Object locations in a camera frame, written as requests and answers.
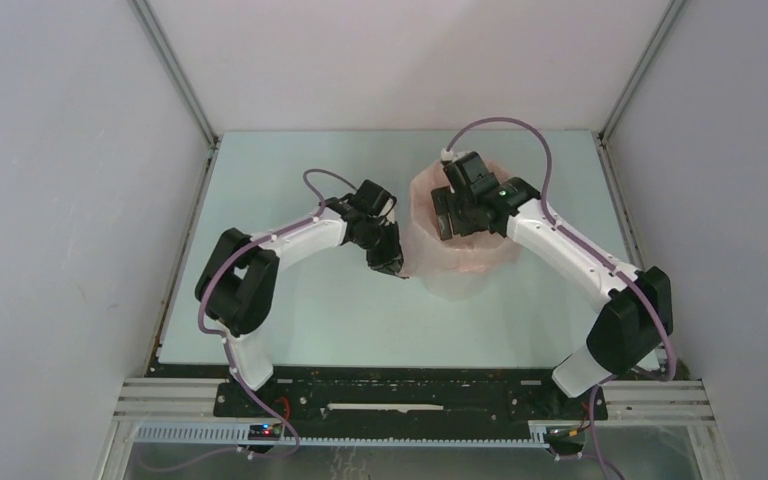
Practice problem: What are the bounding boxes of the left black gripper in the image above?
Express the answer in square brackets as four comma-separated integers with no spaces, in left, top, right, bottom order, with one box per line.
[353,220,409,281]

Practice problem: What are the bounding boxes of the pink plastic trash bag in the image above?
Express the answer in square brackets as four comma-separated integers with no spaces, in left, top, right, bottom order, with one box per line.
[399,161,522,277]

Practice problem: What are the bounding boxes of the white paper trash bin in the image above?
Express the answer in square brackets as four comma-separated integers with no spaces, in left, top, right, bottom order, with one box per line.
[420,271,490,301]

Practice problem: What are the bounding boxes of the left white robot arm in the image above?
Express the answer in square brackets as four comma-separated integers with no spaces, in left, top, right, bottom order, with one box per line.
[195,180,404,417]

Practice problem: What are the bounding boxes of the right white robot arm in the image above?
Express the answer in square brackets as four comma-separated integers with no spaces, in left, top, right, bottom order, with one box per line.
[431,150,673,418]

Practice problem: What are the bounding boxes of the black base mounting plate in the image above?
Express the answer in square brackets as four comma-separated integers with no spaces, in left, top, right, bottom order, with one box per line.
[145,362,609,444]

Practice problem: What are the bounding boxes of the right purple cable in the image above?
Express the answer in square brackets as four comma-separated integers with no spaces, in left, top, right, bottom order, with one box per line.
[440,117,679,480]

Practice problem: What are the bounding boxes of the white slotted cable duct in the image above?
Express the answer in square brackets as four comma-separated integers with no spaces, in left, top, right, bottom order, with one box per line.
[133,422,563,449]

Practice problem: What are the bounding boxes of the aluminium frame rail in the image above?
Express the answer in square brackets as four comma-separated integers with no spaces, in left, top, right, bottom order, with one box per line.
[92,132,736,480]

